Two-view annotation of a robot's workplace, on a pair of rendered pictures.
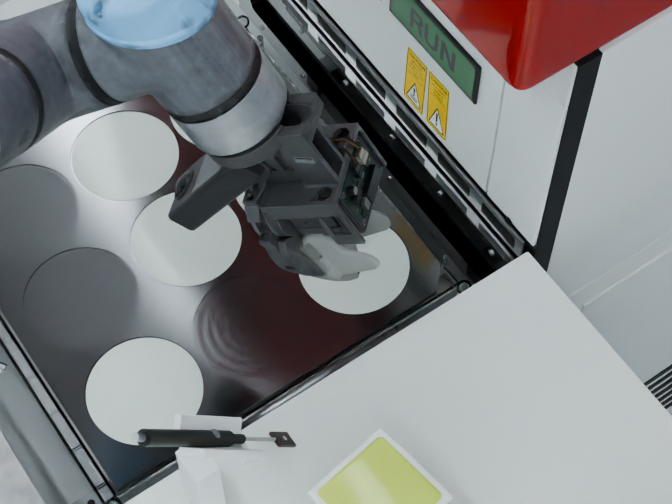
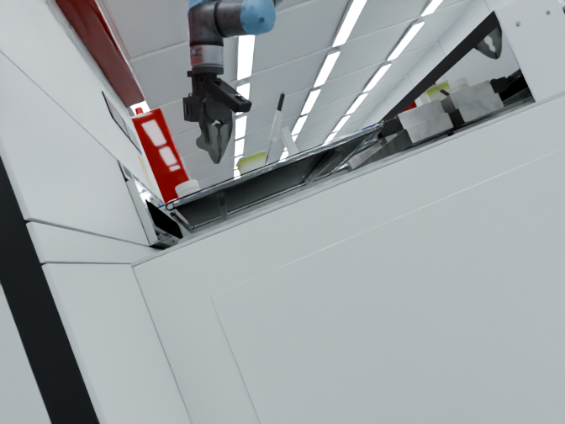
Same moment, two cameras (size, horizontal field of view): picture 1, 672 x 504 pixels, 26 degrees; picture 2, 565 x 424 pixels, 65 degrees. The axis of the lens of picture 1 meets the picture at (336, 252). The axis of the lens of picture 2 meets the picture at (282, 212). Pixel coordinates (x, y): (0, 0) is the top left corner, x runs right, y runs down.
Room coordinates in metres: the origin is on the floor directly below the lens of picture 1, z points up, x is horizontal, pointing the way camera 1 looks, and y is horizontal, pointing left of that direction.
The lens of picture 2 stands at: (1.44, 0.52, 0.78)
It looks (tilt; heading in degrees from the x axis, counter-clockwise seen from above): 4 degrees up; 206
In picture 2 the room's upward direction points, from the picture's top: 22 degrees counter-clockwise
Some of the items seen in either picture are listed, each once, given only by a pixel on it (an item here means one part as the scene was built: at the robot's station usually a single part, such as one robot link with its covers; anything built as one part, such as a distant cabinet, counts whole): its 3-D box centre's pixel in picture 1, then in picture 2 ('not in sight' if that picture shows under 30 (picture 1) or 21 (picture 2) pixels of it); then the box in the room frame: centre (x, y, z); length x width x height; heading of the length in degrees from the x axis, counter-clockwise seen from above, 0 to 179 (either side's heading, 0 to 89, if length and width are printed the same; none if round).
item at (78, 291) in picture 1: (186, 239); (268, 184); (0.67, 0.13, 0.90); 0.34 x 0.34 x 0.01; 35
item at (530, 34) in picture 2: not in sight; (446, 114); (0.51, 0.47, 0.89); 0.55 x 0.09 x 0.14; 35
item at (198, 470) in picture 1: (218, 457); (280, 138); (0.40, 0.09, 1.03); 0.06 x 0.04 x 0.13; 125
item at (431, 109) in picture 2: not in sight; (417, 116); (0.63, 0.43, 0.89); 0.08 x 0.03 x 0.03; 125
